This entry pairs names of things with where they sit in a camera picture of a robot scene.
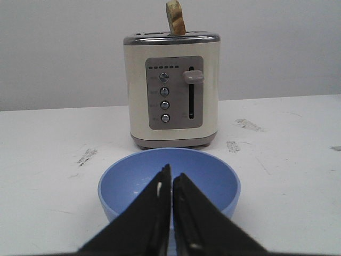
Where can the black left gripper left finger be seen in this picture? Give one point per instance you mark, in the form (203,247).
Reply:
(143,228)

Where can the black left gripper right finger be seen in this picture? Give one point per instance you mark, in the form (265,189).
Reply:
(201,229)

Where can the blue bowl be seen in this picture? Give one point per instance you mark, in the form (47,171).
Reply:
(122,182)

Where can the cream two-slot toaster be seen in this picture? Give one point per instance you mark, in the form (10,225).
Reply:
(172,84)

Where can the toast slice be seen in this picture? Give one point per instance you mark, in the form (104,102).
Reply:
(175,18)

